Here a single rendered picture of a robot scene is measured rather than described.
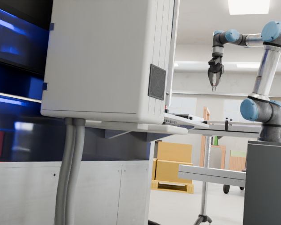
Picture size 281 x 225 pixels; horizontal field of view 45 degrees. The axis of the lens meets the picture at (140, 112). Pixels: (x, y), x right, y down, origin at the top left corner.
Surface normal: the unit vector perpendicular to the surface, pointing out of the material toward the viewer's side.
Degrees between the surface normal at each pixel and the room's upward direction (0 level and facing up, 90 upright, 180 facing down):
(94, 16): 90
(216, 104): 90
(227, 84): 90
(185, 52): 90
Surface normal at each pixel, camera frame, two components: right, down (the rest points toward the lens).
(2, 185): 0.87, 0.04
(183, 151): -0.13, -0.10
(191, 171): -0.48, -0.11
